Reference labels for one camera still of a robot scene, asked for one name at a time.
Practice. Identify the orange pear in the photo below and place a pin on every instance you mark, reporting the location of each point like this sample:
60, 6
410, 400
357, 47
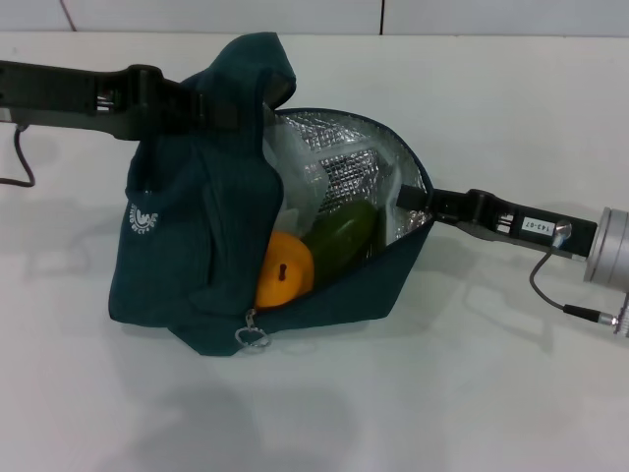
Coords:
290, 265

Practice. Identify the green cucumber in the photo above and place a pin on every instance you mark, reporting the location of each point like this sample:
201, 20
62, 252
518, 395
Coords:
339, 236

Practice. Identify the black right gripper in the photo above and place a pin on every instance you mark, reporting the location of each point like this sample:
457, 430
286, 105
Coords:
516, 226

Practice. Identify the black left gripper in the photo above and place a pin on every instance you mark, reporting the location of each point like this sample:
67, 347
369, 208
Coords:
74, 98

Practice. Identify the dark teal insulated lunch bag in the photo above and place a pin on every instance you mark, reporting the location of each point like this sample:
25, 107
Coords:
196, 236

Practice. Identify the clear blue-rimmed food container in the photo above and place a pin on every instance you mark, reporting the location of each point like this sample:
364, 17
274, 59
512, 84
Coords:
304, 167

